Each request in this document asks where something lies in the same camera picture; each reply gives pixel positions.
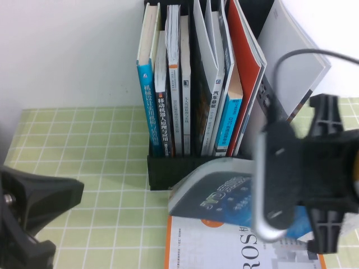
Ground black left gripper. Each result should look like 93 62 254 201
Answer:
0 165 85 233

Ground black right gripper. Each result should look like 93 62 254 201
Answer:
294 94 353 254

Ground navy and white cover book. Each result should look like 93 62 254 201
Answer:
167 156 312 242

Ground cyan spine book tan pages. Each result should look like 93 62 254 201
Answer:
214 63 244 154

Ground blue cover car book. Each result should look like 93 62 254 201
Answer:
200 0 236 156

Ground ROS book with orange spine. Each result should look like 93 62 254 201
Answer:
164 214 328 269

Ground black perforated book holder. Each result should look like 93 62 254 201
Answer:
142 0 277 191

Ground thin grey white cover book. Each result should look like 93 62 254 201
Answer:
256 0 332 124

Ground tall cyan spine book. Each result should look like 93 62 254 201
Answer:
136 2 163 157

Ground white spine slim book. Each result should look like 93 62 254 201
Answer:
179 15 192 156

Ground black spine robot book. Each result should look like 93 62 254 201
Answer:
154 30 172 157

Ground grey book orange spine band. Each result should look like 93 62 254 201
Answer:
164 4 182 157

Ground green white grid tablecloth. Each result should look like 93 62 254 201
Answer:
0 96 359 269

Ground red cover magazine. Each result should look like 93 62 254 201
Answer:
225 0 267 157

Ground grey cover magazine dark photo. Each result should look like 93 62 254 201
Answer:
192 0 219 156

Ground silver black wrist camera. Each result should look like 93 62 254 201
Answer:
252 120 302 242

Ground grey camera cable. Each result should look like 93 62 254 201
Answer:
269 48 359 123

